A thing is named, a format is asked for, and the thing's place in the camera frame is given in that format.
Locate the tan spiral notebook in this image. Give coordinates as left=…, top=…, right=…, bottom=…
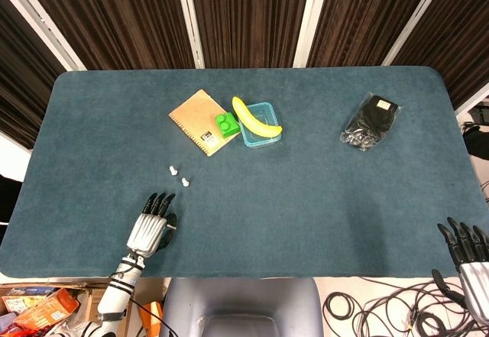
left=168, top=89, right=241, bottom=157

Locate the plastic bag with black items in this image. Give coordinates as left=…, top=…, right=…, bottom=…
left=339, top=91, right=404, bottom=153

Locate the clear blue plastic container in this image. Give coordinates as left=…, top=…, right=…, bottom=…
left=239, top=101, right=284, bottom=149

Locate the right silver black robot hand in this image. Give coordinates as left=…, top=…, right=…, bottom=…
left=431, top=217, right=489, bottom=325

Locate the orange plastic object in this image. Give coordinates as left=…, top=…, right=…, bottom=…
left=138, top=300, right=164, bottom=337

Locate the green toy building block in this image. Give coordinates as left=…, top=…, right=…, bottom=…
left=214, top=112, right=241, bottom=140

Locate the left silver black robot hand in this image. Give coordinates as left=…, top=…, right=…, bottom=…
left=126, top=192, right=179, bottom=258

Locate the black tangled cable bundle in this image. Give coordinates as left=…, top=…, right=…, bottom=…
left=353, top=275, right=489, bottom=337

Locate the orange carton box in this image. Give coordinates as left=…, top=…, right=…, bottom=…
left=14, top=288, right=80, bottom=330

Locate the blue felt table mat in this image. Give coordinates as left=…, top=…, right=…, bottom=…
left=0, top=65, right=489, bottom=279

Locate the brown cardboard box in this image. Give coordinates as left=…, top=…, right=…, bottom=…
left=0, top=281, right=135, bottom=337

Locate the dark brown curtain panel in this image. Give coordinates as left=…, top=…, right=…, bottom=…
left=186, top=0, right=313, bottom=70
left=17, top=0, right=196, bottom=72
left=392, top=0, right=489, bottom=109
left=0, top=0, right=72, bottom=150
left=306, top=0, right=440, bottom=68

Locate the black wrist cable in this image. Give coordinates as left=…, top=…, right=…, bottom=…
left=109, top=251, right=146, bottom=277

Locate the black equipment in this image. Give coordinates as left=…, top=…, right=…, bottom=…
left=0, top=174, right=22, bottom=241

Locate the white metal frame post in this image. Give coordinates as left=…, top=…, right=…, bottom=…
left=292, top=0, right=332, bottom=69
left=173, top=0, right=206, bottom=70
left=455, top=91, right=489, bottom=119
left=0, top=0, right=88, bottom=72
left=382, top=0, right=456, bottom=67

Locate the grey blue chair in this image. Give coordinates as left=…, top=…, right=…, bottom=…
left=159, top=277, right=325, bottom=337

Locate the yellow banana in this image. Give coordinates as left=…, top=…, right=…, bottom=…
left=232, top=96, right=283, bottom=138

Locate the black coiled cable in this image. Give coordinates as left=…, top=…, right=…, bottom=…
left=322, top=291, right=358, bottom=321

